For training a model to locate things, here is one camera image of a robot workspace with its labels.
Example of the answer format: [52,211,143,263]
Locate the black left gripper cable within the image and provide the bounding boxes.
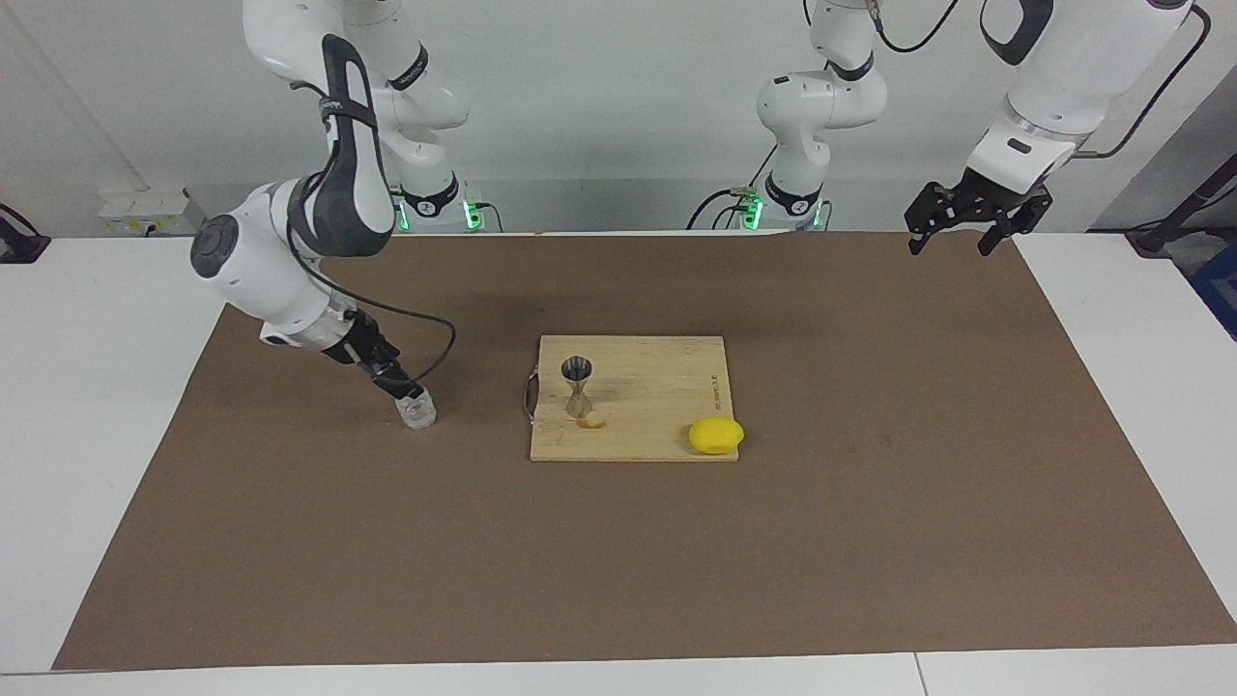
[870,0,1212,160]

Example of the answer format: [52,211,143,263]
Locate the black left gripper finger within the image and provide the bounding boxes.
[979,188,1054,257]
[906,182,967,255]

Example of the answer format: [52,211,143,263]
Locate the small clear glass cup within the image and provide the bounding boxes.
[394,387,439,433]

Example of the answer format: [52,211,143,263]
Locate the wooden cutting board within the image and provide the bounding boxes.
[530,335,740,463]

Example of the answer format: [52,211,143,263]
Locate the yellow lemon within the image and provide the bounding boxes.
[688,417,746,456]

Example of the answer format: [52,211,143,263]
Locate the white wall socket box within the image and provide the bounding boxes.
[100,187,209,236]

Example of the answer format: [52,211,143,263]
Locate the brown table mat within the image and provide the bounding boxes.
[50,230,1237,671]

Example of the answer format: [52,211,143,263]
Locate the black stand leg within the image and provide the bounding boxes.
[1126,155,1237,257]

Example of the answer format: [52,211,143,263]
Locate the steel double jigger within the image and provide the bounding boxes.
[561,356,596,420]

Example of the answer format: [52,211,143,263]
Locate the blue crate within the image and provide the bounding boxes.
[1191,240,1237,341]

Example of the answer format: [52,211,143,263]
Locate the black left arm base cables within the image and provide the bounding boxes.
[686,145,779,231]

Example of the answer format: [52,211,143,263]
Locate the black clamp base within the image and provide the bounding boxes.
[0,203,51,264]

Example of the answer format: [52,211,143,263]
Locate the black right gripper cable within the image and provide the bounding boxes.
[286,82,458,386]

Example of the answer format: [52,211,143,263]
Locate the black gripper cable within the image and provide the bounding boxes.
[870,0,1212,160]
[286,82,458,386]

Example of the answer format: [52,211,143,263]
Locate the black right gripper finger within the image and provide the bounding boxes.
[377,362,426,402]

